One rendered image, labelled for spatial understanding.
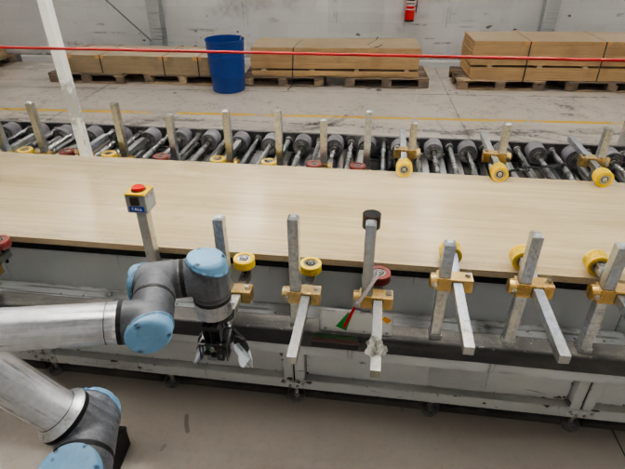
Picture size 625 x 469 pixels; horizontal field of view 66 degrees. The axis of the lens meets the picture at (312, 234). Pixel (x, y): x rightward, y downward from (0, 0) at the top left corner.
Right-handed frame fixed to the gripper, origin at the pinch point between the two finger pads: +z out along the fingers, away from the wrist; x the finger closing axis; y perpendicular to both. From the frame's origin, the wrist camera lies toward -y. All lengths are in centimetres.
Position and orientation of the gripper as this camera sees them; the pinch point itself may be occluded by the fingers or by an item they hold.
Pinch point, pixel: (225, 363)
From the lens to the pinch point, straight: 137.9
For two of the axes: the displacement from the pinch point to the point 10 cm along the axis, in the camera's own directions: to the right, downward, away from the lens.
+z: 0.1, 8.5, 5.3
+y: -1.0, 5.3, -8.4
